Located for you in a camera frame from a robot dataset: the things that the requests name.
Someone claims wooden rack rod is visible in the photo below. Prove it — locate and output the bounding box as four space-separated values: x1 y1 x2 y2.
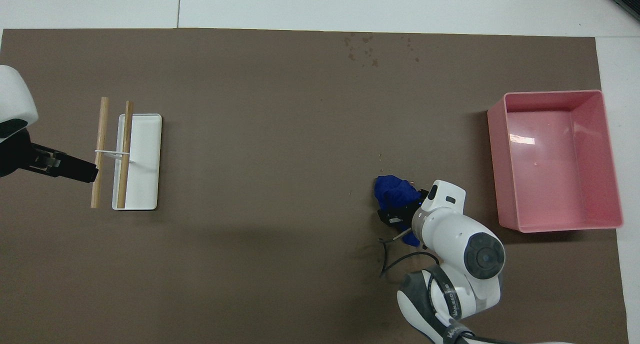
90 97 110 209
116 101 135 209

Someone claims pink plastic bin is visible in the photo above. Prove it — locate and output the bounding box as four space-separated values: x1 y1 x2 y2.
487 90 624 234

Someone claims brown paper table mat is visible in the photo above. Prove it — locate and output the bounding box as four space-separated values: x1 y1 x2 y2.
0 28 630 344

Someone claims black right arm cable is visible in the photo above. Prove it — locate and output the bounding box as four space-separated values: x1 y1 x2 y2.
378 228 442 279

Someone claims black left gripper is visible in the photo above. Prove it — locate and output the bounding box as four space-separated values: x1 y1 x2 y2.
0 128 99 184

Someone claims white towel rack base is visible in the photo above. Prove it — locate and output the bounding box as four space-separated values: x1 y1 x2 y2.
112 113 163 211

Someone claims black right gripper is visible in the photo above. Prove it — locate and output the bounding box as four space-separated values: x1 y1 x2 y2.
377 188 429 230

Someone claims dark blue towel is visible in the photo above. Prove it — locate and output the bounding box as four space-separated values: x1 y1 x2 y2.
374 175 423 247

